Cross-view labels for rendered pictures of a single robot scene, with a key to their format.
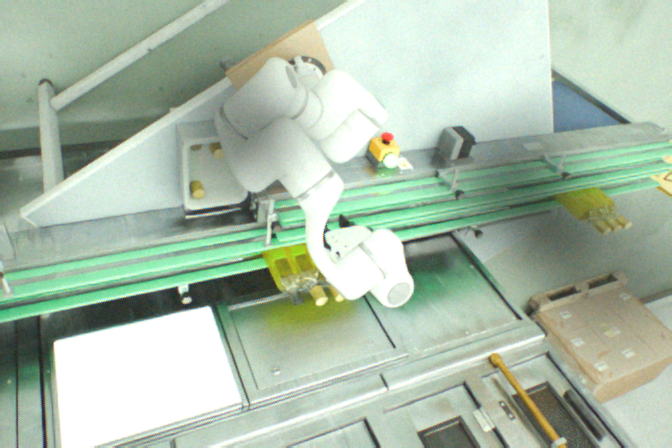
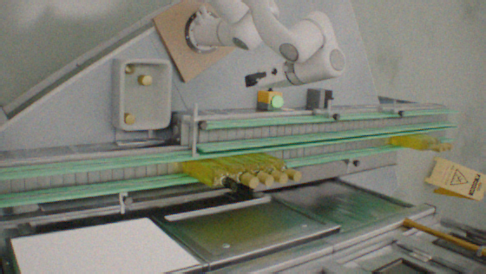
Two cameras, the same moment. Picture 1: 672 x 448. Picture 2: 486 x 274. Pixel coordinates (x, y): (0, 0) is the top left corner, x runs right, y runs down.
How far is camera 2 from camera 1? 0.75 m
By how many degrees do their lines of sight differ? 30
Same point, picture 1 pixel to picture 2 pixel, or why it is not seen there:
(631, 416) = not seen: outside the picture
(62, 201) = (20, 126)
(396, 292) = (335, 57)
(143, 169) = (85, 100)
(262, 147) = not seen: outside the picture
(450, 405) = (389, 254)
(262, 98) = not seen: outside the picture
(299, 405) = (258, 262)
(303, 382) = (255, 248)
